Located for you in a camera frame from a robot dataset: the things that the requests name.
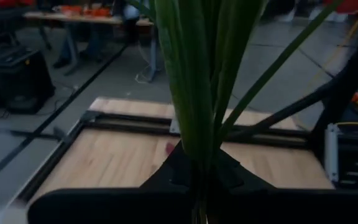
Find black aluminium table frame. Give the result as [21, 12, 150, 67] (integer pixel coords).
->
[17, 15, 358, 203]

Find orange items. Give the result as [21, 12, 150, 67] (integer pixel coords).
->
[53, 4, 111, 18]

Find person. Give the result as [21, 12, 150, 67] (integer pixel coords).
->
[53, 23, 111, 69]

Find black equipment case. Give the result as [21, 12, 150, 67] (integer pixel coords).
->
[0, 46, 56, 115]

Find wooden background table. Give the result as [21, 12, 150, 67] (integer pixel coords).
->
[23, 11, 167, 82]

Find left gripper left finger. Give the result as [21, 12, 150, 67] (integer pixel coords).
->
[139, 140, 198, 191]

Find red artificial flower bunch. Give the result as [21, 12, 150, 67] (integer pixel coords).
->
[126, 0, 346, 224]

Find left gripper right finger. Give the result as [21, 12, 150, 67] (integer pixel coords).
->
[214, 148, 277, 191]

